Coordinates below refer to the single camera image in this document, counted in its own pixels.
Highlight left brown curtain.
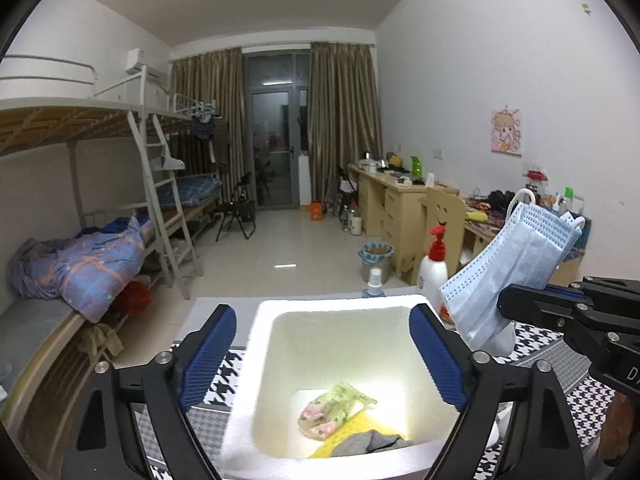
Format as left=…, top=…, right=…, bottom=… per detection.
left=171, top=48, right=245, bottom=202

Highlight grey cloth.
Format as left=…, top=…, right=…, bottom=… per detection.
left=330, top=430, right=413, bottom=457

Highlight white air conditioner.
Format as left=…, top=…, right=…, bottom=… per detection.
left=125, top=48, right=166, bottom=79

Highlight yellow banana toy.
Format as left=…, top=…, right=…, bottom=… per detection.
left=465, top=210, right=488, bottom=223

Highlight wooden desk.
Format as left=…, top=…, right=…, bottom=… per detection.
left=347, top=161, right=586, bottom=286

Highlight cartoon girl wall picture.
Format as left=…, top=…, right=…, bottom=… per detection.
left=490, top=107, right=522, bottom=156

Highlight wooden smiley chair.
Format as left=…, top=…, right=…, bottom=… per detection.
left=397, top=187, right=471, bottom=286

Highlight black folding chair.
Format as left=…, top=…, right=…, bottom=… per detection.
left=216, top=172, right=257, bottom=240

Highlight houndstooth table cloth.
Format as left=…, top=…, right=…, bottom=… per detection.
left=131, top=304, right=614, bottom=479

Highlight white pump lotion bottle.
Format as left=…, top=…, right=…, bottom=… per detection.
left=416, top=226, right=448, bottom=314

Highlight glass balcony door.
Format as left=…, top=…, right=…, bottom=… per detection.
left=244, top=49, right=310, bottom=210

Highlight blue plaid quilt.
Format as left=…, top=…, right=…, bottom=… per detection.
left=6, top=216, right=154, bottom=323

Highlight toiletry bottles group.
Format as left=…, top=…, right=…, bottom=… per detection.
left=523, top=168, right=589, bottom=226

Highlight trash bin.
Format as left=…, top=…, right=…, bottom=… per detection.
left=358, top=242, right=395, bottom=284

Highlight blue face masks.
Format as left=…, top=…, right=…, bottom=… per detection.
left=439, top=188, right=586, bottom=358

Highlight green tissue packet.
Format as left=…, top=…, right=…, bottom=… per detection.
left=297, top=382, right=378, bottom=441

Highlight right brown curtain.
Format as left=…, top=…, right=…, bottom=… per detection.
left=308, top=42, right=383, bottom=203

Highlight metal bunk bed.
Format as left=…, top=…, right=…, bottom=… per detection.
left=1, top=54, right=203, bottom=474

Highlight person's right hand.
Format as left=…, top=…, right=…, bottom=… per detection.
left=598, top=392, right=639, bottom=464

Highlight white foam box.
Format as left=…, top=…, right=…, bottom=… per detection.
left=219, top=292, right=501, bottom=480

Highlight orange bag on floor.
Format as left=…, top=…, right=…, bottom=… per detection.
left=309, top=202, right=323, bottom=221

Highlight brown curtain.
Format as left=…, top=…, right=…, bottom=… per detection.
left=308, top=42, right=383, bottom=203
left=171, top=48, right=245, bottom=202

